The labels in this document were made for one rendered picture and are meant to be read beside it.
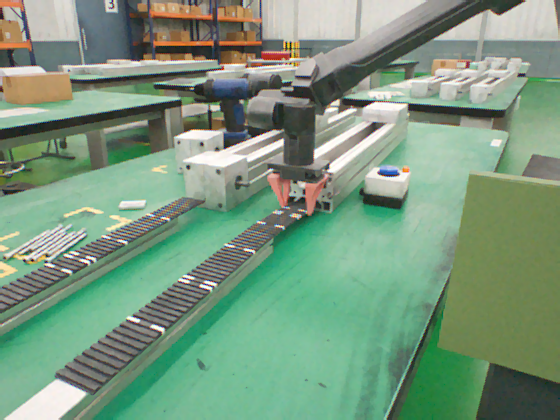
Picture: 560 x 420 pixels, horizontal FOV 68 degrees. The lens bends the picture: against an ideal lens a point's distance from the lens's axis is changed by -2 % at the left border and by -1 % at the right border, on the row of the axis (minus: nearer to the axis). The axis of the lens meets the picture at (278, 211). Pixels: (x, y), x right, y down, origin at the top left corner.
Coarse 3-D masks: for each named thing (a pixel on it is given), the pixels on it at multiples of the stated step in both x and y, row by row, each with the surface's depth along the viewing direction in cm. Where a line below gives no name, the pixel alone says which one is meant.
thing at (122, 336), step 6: (114, 330) 44; (120, 330) 44; (126, 330) 44; (108, 336) 43; (114, 336) 43; (120, 336) 43; (126, 336) 44; (132, 336) 43; (138, 336) 43; (144, 336) 44; (120, 342) 43; (126, 342) 42; (132, 342) 42; (138, 342) 43; (144, 342) 43; (150, 342) 43; (132, 348) 42; (138, 348) 42; (144, 348) 42
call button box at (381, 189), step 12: (372, 180) 86; (384, 180) 85; (396, 180) 84; (408, 180) 88; (360, 192) 91; (372, 192) 87; (384, 192) 85; (396, 192) 84; (372, 204) 88; (384, 204) 86; (396, 204) 85
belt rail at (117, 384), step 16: (272, 240) 67; (256, 256) 63; (240, 272) 60; (224, 288) 56; (208, 304) 53; (192, 320) 50; (176, 336) 48; (144, 352) 43; (160, 352) 45; (128, 368) 41; (144, 368) 43; (64, 384) 38; (112, 384) 40; (128, 384) 41; (32, 400) 36; (48, 400) 36; (64, 400) 36; (80, 400) 36; (96, 400) 39; (16, 416) 34; (32, 416) 34; (48, 416) 34; (64, 416) 35; (80, 416) 37
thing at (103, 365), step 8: (88, 352) 41; (80, 360) 40; (88, 360) 40; (96, 360) 40; (104, 360) 40; (112, 360) 40; (88, 368) 39; (96, 368) 39; (104, 368) 39; (112, 368) 39; (120, 368) 39; (104, 376) 38; (112, 376) 38
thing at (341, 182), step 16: (352, 128) 121; (368, 128) 128; (384, 128) 121; (400, 128) 136; (336, 144) 103; (352, 144) 115; (368, 144) 102; (384, 144) 118; (336, 160) 88; (352, 160) 91; (368, 160) 104; (336, 176) 82; (352, 176) 96; (304, 192) 86; (320, 192) 83; (336, 192) 86; (320, 208) 84
